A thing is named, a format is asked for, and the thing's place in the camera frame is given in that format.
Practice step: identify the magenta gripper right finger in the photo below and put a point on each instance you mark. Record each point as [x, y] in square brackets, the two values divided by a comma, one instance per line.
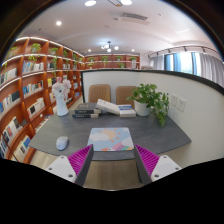
[152, 167]

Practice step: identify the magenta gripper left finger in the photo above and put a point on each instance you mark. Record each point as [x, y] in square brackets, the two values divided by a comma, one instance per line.
[74, 167]

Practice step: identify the white computer mouse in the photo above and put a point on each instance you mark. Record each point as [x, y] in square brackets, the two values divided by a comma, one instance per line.
[62, 142]

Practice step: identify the pastel cloud mouse pad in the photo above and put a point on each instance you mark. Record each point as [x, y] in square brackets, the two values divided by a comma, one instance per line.
[110, 139]

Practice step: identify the dark book bottom of stack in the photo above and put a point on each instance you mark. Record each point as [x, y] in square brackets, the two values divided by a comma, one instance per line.
[85, 115]

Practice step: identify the dark book of stack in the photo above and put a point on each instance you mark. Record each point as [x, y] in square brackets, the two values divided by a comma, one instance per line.
[85, 115]
[87, 108]

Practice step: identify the dark book top of stack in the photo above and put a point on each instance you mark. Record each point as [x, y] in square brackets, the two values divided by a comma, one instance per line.
[87, 108]

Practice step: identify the white blue flat book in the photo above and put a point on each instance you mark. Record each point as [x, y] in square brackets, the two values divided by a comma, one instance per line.
[126, 111]

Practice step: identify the white leaning book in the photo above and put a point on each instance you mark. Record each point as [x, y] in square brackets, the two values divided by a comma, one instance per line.
[107, 106]

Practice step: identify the potted green pothos plant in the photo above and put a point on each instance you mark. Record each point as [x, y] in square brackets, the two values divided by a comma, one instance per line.
[148, 100]

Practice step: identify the white partition panel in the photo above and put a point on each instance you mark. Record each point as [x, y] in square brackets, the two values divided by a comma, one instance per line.
[194, 103]

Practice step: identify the left tan chair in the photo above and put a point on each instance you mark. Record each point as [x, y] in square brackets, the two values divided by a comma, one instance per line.
[99, 91]

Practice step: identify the tan chair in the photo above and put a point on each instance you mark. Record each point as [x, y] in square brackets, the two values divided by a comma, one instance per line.
[122, 94]
[99, 91]

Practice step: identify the right tan chair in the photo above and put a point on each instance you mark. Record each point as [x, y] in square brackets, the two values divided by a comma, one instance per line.
[122, 94]

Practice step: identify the white vase with flowers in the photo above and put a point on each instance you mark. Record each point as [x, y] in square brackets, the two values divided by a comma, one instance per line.
[60, 91]

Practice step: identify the orange wooden bookshelf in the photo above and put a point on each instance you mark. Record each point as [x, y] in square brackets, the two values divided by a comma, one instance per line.
[27, 74]

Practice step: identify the white wall socket pair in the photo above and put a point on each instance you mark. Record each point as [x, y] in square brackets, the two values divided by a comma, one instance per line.
[178, 102]

